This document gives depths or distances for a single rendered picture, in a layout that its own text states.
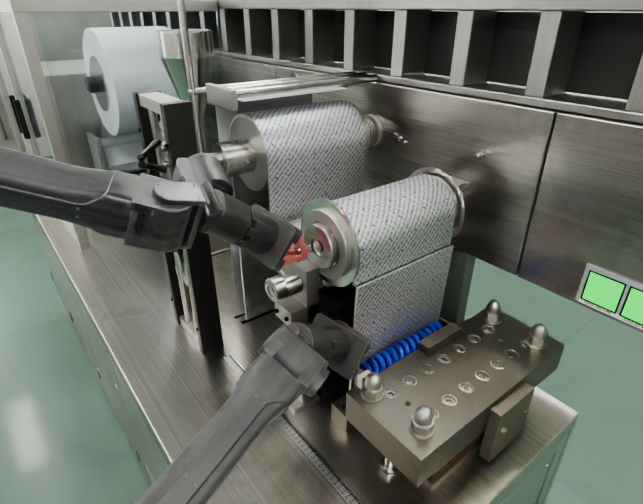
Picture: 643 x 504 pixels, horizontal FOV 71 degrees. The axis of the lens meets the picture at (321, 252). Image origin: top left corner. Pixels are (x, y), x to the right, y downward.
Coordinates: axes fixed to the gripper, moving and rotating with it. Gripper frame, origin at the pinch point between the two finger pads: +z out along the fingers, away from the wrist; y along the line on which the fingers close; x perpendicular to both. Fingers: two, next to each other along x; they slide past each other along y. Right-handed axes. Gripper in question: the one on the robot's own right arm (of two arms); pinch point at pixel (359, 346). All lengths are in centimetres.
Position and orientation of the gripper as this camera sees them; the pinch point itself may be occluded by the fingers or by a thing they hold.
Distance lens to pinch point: 79.6
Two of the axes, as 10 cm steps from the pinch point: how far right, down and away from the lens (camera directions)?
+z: 5.2, 1.9, 8.3
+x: 4.2, -9.0, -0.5
